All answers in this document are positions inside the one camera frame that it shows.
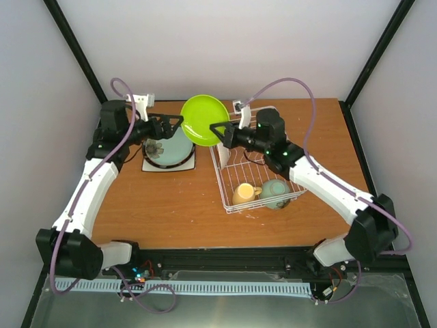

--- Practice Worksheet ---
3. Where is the black frame post left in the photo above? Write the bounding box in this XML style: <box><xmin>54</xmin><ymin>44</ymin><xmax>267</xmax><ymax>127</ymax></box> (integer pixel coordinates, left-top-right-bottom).
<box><xmin>43</xmin><ymin>0</ymin><xmax>107</xmax><ymax>103</ymax></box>

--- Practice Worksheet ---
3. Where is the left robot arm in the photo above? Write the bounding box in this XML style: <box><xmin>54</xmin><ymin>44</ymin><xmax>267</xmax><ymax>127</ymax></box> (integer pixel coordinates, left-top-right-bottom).
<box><xmin>36</xmin><ymin>100</ymin><xmax>183</xmax><ymax>280</ymax></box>

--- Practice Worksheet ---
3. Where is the white square plate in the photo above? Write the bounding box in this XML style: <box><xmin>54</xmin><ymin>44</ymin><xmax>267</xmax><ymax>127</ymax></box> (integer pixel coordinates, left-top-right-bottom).
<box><xmin>141</xmin><ymin>147</ymin><xmax>196</xmax><ymax>173</ymax></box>

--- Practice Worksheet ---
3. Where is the black rimmed plate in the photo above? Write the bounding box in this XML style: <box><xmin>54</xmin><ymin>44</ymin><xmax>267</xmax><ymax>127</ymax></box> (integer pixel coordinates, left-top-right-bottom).
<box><xmin>142</xmin><ymin>137</ymin><xmax>195</xmax><ymax>169</ymax></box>

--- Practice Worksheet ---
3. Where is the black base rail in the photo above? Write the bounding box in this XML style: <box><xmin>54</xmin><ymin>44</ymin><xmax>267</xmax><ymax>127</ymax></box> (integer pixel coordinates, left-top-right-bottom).
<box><xmin>55</xmin><ymin>247</ymin><xmax>410</xmax><ymax>282</ymax></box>

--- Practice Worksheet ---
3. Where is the light blue cable duct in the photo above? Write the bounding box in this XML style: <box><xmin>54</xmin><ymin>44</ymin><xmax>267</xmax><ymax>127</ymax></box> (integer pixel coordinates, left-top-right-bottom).
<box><xmin>55</xmin><ymin>278</ymin><xmax>312</xmax><ymax>298</ymax></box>

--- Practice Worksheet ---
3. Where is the teal flower plate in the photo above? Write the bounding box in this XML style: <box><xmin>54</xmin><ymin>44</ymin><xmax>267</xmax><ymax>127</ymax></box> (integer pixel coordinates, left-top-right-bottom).
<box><xmin>144</xmin><ymin>128</ymin><xmax>193</xmax><ymax>166</ymax></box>

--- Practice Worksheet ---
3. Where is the black frame post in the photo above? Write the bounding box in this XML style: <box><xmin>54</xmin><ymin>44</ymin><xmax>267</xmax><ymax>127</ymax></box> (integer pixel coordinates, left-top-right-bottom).
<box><xmin>344</xmin><ymin>0</ymin><xmax>417</xmax><ymax>107</ymax></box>
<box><xmin>43</xmin><ymin>0</ymin><xmax>107</xmax><ymax>103</ymax></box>

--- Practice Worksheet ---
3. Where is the yellow mug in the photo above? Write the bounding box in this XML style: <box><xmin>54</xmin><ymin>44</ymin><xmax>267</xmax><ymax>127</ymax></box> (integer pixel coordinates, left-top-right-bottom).
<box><xmin>232</xmin><ymin>183</ymin><xmax>262</xmax><ymax>206</ymax></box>

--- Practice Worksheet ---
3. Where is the green celadon bowl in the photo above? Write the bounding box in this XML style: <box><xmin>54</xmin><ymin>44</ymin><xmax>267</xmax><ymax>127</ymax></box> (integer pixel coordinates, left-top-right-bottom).
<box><xmin>259</xmin><ymin>179</ymin><xmax>290</xmax><ymax>210</ymax></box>

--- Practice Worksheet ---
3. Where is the floral patterned bowl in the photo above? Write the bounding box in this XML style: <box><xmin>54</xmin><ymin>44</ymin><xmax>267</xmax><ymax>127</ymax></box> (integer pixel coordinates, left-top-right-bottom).
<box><xmin>216</xmin><ymin>142</ymin><xmax>230</xmax><ymax>169</ymax></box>

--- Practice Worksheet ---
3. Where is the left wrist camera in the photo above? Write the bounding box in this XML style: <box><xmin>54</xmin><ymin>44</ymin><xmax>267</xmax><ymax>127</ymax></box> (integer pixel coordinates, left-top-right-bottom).
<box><xmin>126</xmin><ymin>94</ymin><xmax>155</xmax><ymax>122</ymax></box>

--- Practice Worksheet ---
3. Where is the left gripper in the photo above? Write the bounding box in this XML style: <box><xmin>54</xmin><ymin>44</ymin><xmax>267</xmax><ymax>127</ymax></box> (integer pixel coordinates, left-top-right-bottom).
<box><xmin>120</xmin><ymin>112</ymin><xmax>181</xmax><ymax>146</ymax></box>

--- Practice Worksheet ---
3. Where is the lime green plate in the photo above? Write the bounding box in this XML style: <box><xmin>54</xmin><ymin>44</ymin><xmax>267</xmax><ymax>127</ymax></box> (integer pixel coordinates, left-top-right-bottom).
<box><xmin>180</xmin><ymin>94</ymin><xmax>230</xmax><ymax>147</ymax></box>

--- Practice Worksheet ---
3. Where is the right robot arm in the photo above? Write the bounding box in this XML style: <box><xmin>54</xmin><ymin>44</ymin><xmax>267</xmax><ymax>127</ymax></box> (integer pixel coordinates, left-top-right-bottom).
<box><xmin>210</xmin><ymin>107</ymin><xmax>399</xmax><ymax>267</ymax></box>

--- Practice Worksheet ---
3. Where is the black frame post right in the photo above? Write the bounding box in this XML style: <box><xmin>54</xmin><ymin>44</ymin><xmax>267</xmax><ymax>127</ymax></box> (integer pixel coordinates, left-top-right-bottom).
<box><xmin>344</xmin><ymin>0</ymin><xmax>417</xmax><ymax>107</ymax></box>

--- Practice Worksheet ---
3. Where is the white wire dish rack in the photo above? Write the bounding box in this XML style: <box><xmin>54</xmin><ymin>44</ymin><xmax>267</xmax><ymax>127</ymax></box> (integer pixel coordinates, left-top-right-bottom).
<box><xmin>210</xmin><ymin>107</ymin><xmax>306</xmax><ymax>214</ymax></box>

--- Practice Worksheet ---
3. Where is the metal sheet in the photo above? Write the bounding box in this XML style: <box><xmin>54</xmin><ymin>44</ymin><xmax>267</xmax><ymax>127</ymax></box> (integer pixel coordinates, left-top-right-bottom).
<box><xmin>30</xmin><ymin>271</ymin><xmax>427</xmax><ymax>327</ymax></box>

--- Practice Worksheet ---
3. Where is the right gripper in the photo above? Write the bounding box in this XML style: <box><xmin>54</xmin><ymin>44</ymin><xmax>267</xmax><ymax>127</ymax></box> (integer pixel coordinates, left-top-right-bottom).
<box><xmin>211</xmin><ymin>120</ymin><xmax>270</xmax><ymax>154</ymax></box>

